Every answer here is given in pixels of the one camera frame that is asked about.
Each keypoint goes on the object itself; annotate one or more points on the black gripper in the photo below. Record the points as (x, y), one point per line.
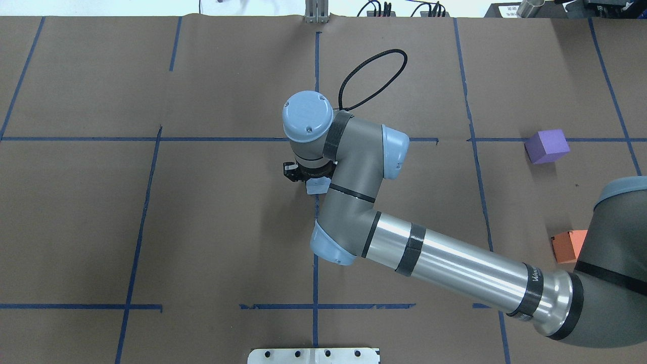
(290, 172)

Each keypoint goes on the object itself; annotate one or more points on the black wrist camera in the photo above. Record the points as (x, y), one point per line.
(291, 171)

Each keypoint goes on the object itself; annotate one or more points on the purple block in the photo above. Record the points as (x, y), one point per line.
(547, 146)

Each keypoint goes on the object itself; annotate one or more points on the aluminium frame post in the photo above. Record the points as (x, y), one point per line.
(317, 11)

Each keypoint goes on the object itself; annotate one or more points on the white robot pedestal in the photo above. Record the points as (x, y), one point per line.
(315, 355)

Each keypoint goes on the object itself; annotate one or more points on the light blue block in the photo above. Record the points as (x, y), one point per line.
(317, 186)

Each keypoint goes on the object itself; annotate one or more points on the metal cup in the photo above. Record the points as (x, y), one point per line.
(529, 8)

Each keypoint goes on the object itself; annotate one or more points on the orange block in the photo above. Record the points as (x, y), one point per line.
(567, 245)

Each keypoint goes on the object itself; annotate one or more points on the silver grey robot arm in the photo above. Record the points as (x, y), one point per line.
(600, 303)

